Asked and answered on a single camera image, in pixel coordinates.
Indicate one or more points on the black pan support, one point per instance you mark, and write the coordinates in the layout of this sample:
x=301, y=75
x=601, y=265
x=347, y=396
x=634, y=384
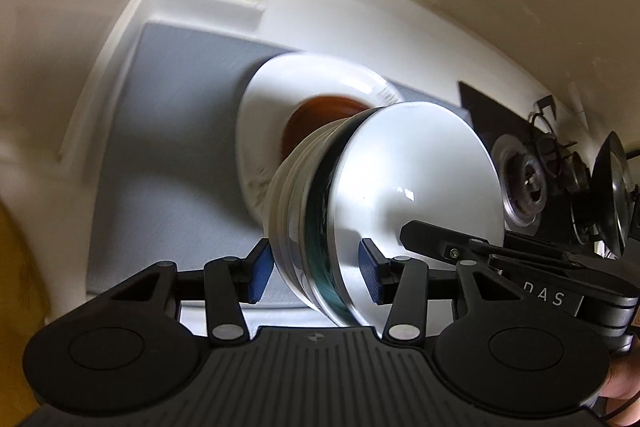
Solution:
x=542, y=107

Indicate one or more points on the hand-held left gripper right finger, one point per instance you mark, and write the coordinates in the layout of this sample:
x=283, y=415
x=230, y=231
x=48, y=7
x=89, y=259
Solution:
x=370, y=272

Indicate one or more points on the blue glazed ribbed bowl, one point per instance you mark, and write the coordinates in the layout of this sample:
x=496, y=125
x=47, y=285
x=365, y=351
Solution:
x=290, y=207

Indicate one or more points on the white square floral plate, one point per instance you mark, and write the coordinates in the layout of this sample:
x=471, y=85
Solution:
x=270, y=107

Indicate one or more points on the person's right hand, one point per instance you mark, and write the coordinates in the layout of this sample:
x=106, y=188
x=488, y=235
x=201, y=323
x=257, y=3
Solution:
x=625, y=387

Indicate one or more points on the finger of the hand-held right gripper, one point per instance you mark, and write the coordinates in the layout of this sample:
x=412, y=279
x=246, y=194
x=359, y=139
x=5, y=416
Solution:
x=440, y=242

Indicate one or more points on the black glass gas cooktop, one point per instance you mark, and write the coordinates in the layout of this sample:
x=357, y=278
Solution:
x=480, y=107

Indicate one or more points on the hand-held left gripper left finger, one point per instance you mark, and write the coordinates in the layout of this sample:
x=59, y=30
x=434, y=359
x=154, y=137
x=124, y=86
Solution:
x=260, y=272

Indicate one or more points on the gas stove burner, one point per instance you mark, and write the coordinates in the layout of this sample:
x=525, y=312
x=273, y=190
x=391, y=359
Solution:
x=520, y=187

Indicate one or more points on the yellow cloth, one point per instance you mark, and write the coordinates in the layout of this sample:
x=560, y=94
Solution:
x=20, y=282

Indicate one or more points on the dark round metal object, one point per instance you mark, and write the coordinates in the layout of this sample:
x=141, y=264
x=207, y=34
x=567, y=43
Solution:
x=612, y=187

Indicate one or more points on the brown bowl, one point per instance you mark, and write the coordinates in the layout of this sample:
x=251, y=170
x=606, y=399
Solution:
x=320, y=112

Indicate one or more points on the grey table mat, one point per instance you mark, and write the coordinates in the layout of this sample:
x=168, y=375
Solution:
x=175, y=157

